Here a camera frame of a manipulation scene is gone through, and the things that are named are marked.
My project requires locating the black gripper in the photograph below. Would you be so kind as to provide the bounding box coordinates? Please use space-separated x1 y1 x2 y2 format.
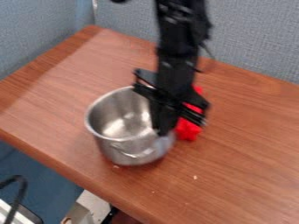
133 56 211 136

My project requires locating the black and white equipment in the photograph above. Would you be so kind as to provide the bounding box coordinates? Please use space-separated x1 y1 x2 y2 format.
0 175 44 224

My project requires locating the white object under table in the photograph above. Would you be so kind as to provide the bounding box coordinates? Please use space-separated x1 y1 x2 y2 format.
60 190 111 224

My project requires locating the metal pot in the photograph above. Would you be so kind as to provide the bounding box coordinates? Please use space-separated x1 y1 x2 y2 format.
84 87 175 166

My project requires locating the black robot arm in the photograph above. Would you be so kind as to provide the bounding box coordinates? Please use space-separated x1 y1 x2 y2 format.
133 0 211 137

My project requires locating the red star-shaped block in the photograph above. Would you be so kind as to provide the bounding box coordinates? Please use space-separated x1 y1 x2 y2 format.
175 86 203 141

